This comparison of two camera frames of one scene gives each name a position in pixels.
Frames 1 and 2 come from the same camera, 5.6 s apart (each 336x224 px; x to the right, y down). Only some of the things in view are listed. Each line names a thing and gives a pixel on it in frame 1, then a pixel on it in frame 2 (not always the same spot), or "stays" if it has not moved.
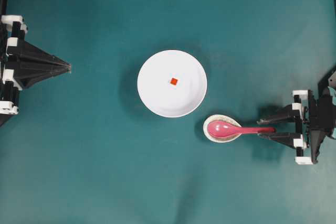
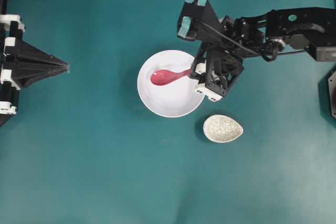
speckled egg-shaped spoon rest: (219, 117) stays
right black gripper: (318, 119) → (224, 55)
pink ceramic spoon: (221, 129) → (161, 77)
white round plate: (157, 92) stays
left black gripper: (18, 51) stays
